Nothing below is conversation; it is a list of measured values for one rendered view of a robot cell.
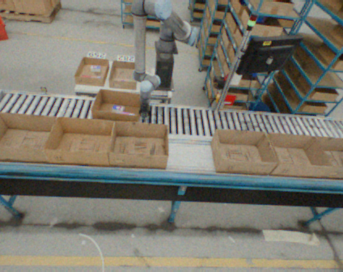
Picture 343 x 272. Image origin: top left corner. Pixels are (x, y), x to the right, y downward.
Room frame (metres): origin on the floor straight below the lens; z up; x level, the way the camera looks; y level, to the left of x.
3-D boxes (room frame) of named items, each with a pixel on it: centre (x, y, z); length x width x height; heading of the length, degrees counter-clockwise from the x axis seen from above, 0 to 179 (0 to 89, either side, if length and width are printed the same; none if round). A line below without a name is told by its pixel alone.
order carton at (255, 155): (1.06, -0.55, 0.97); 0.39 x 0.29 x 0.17; 99
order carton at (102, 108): (1.41, 0.51, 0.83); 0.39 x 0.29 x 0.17; 95
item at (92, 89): (2.04, 0.61, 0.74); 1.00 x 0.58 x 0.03; 102
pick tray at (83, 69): (1.94, 0.95, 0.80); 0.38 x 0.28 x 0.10; 9
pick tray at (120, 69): (1.99, 0.62, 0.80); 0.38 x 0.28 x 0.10; 10
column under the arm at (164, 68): (2.03, 0.20, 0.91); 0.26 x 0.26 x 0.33; 12
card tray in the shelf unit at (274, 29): (2.47, -0.70, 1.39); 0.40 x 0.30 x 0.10; 8
